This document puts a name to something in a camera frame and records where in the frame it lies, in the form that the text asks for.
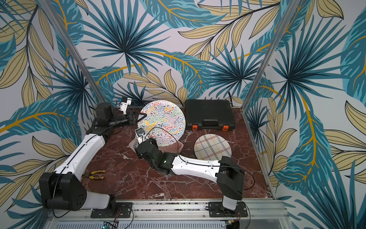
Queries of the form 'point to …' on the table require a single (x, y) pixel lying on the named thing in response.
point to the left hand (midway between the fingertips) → (145, 116)
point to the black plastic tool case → (210, 114)
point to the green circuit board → (106, 227)
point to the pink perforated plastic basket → (174, 148)
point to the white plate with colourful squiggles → (164, 121)
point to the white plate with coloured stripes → (212, 147)
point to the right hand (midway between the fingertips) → (140, 137)
